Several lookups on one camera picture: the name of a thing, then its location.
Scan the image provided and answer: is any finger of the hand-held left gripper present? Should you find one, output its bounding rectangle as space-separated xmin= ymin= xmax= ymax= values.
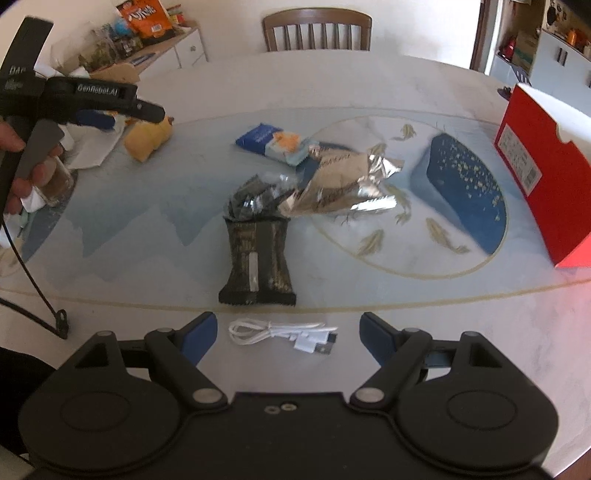
xmin=130 ymin=98 xmax=167 ymax=123
xmin=76 ymin=110 xmax=117 ymax=133

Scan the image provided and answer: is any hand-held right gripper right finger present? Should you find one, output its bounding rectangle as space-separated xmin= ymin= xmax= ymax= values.
xmin=348 ymin=311 xmax=513 ymax=409

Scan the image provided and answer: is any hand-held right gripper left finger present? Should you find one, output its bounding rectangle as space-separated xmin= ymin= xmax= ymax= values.
xmin=60 ymin=311 xmax=229 ymax=409

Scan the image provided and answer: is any yellow plush toy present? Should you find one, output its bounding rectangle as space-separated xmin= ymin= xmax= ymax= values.
xmin=124 ymin=115 xmax=175 ymax=162

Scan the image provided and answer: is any white usb cable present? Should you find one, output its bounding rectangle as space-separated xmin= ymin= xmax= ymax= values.
xmin=228 ymin=320 xmax=339 ymax=355

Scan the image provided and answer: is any black snack bar packet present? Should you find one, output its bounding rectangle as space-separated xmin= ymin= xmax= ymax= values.
xmin=218 ymin=217 xmax=296 ymax=306

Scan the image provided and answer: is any blue snack packet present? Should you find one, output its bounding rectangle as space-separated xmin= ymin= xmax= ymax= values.
xmin=235 ymin=122 xmax=319 ymax=167

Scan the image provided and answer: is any dark packet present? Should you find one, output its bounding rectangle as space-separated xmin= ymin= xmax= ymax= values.
xmin=225 ymin=173 xmax=301 ymax=220

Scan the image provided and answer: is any gold foil bag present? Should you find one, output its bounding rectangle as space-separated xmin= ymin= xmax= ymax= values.
xmin=279 ymin=148 xmax=406 ymax=217

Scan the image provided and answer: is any red cardboard box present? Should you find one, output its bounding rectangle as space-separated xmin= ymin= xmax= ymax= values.
xmin=494 ymin=83 xmax=591 ymax=270

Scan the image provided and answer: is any white marble desktop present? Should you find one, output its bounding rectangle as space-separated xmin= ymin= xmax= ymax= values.
xmin=0 ymin=48 xmax=591 ymax=480

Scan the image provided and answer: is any person's left hand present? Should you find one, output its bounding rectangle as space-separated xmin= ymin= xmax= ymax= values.
xmin=0 ymin=117 xmax=65 ymax=215

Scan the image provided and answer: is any white paper tissue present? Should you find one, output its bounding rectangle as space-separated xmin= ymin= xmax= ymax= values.
xmin=65 ymin=127 xmax=125 ymax=169

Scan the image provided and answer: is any wooden tray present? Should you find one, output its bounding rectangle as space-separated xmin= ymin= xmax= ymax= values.
xmin=90 ymin=62 xmax=141 ymax=86

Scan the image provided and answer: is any glass plant terrarium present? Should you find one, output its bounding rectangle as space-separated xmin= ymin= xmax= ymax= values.
xmin=78 ymin=28 xmax=116 ymax=70

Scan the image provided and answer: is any glass bottle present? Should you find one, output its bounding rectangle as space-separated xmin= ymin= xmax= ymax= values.
xmin=34 ymin=154 xmax=77 ymax=206

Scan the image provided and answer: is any white side cabinet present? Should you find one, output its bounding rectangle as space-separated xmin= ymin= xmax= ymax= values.
xmin=88 ymin=25 xmax=208 ymax=86

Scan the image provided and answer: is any orange snack bag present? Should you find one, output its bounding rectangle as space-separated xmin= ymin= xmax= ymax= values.
xmin=115 ymin=0 xmax=169 ymax=40

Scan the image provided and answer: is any crumpled white tissue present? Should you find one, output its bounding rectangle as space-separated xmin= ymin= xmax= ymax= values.
xmin=18 ymin=187 xmax=47 ymax=213

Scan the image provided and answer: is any fish print table mat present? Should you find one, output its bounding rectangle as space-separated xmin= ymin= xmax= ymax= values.
xmin=0 ymin=108 xmax=591 ymax=315

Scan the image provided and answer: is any brown wooden chair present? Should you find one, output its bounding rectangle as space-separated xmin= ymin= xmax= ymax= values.
xmin=262 ymin=9 xmax=373 ymax=52

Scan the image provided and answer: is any black phone stand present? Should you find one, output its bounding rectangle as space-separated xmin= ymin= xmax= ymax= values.
xmin=498 ymin=68 xmax=532 ymax=99

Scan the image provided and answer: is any brown cardboard box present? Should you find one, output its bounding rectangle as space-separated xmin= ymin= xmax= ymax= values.
xmin=512 ymin=30 xmax=541 ymax=70

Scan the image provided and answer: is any black cable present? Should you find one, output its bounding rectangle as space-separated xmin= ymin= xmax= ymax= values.
xmin=0 ymin=215 xmax=70 ymax=340

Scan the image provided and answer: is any white wall cabinet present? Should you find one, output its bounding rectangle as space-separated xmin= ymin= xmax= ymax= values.
xmin=485 ymin=0 xmax=591 ymax=88

